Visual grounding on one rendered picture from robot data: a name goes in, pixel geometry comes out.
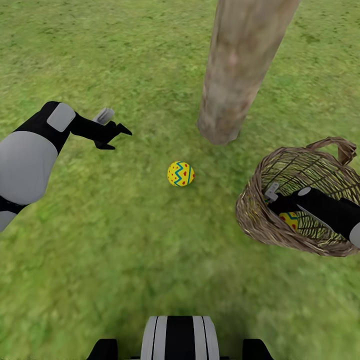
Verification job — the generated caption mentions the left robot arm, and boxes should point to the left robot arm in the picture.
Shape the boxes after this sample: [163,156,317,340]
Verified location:
[0,102,132,234]

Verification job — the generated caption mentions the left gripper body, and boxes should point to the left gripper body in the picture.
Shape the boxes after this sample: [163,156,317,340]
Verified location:
[88,120,119,150]

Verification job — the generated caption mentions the wicker basket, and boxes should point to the wicker basket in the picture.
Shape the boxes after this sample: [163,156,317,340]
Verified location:
[234,136,360,257]

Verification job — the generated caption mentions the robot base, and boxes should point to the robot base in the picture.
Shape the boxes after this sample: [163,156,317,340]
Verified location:
[87,338,272,360]

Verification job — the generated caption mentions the robot trunk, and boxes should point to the robot trunk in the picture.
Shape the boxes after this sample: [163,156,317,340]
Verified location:
[140,315,220,360]

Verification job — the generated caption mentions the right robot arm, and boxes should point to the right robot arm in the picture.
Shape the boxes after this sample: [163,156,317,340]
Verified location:
[264,181,360,248]

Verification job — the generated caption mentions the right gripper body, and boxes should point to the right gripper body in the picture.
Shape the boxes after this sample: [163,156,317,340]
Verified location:
[267,191,289,216]

